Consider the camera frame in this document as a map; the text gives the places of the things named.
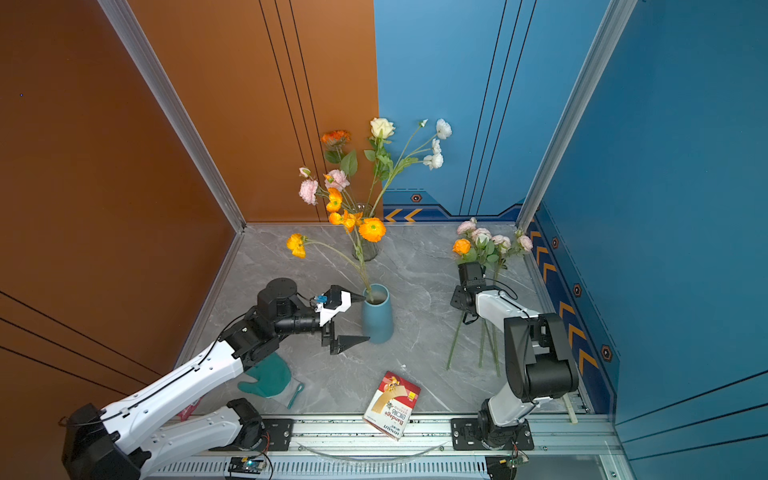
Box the clear glass vase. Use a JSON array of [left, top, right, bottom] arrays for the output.
[[352, 202, 378, 262]]

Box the green rubber glove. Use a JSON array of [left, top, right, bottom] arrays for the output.
[[237, 353, 304, 409]]

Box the teal cylindrical vase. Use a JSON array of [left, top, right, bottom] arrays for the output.
[[362, 284, 394, 344]]

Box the yellow orange ranunculus stem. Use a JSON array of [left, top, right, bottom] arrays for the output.
[[446, 238, 477, 370]]

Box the orange flower bunch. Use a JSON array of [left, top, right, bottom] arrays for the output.
[[286, 225, 372, 297]]

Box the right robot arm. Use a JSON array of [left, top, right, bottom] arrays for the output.
[[451, 262, 580, 450]]

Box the cream white rose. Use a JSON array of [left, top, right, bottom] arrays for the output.
[[364, 118, 396, 216]]

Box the red and white box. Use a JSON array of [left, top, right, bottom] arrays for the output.
[[363, 371, 421, 440]]

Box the green circuit board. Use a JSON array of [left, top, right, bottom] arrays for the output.
[[227, 456, 271, 479]]

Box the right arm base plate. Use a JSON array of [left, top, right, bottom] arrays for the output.
[[450, 418, 535, 451]]

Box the pink rose bunch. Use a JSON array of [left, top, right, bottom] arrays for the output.
[[453, 217, 533, 376]]

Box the pink snack packet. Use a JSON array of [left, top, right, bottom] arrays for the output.
[[177, 398, 200, 421]]

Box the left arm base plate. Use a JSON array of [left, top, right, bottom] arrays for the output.
[[211, 418, 294, 453]]

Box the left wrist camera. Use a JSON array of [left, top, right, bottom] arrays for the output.
[[314, 285, 352, 327]]

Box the white ranunculus flower stem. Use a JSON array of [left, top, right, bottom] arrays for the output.
[[384, 119, 453, 194]]

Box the orange gerbera flower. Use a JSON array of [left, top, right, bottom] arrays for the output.
[[321, 130, 358, 207]]

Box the right circuit board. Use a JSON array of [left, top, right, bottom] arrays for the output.
[[485, 452, 530, 480]]

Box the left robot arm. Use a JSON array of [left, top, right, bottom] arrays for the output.
[[62, 278, 366, 479]]

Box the pink peony flower stem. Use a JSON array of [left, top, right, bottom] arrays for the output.
[[298, 166, 358, 214]]

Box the orange poppy flower stem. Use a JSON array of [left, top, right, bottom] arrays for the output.
[[326, 188, 386, 243]]

